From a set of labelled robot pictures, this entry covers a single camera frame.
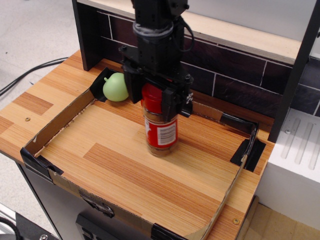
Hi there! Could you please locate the black floor cable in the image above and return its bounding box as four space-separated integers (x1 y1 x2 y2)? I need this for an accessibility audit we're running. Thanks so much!
0 57 69 97

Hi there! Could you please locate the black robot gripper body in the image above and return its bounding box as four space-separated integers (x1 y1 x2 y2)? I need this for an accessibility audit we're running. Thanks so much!
119 22 194 109

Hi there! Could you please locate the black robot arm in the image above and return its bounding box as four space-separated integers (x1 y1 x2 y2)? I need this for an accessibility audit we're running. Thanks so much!
119 0 194 122

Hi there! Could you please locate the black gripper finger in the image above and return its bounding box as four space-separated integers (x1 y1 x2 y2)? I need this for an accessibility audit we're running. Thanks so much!
124 71 145 104
161 87 188 121

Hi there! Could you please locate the red-capped basil spice bottle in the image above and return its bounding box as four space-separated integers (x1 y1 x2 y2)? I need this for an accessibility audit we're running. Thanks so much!
140 83 178 157

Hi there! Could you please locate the white side cabinet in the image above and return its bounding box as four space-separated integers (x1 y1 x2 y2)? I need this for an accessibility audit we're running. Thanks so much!
256 109 320 229

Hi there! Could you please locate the black device with braided cable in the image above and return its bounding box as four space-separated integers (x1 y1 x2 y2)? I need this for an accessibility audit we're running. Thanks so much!
0 213 59 240

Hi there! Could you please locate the cardboard fence with black tape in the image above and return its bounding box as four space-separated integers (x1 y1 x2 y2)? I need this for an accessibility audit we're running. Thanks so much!
20 68 266 240

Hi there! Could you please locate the green toy apple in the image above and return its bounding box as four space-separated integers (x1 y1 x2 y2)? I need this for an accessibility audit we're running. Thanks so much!
102 72 129 102

